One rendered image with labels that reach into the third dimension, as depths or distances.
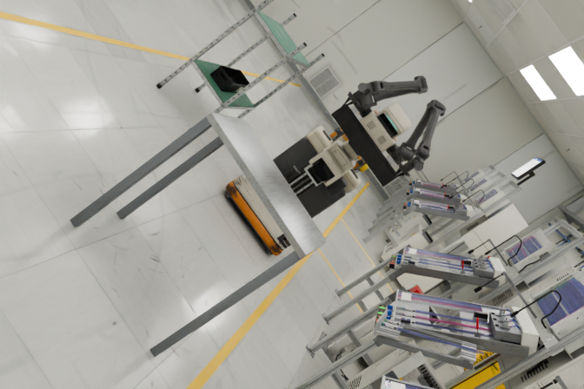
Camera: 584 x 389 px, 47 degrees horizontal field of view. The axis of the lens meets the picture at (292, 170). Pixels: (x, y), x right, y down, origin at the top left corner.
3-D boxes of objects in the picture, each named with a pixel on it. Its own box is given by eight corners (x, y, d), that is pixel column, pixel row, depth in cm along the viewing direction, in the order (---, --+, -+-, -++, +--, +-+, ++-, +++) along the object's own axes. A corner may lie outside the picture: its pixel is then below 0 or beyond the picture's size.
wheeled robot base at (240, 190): (242, 174, 546) (266, 156, 541) (288, 237, 547) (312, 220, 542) (221, 187, 480) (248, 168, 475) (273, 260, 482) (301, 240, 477)
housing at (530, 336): (519, 358, 349) (523, 332, 348) (507, 328, 397) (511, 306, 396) (534, 360, 348) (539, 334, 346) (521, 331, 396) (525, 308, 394)
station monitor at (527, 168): (514, 179, 798) (544, 159, 790) (507, 174, 855) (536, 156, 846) (520, 188, 797) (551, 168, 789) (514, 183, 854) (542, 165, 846)
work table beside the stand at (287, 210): (119, 212, 336) (244, 118, 319) (195, 331, 327) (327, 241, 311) (69, 220, 292) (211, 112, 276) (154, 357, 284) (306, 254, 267)
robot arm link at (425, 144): (442, 109, 452) (429, 101, 450) (447, 106, 447) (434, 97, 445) (425, 161, 433) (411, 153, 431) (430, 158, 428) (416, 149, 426)
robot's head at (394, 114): (383, 108, 475) (396, 99, 463) (401, 132, 476) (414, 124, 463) (372, 116, 467) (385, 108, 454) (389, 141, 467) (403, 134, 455)
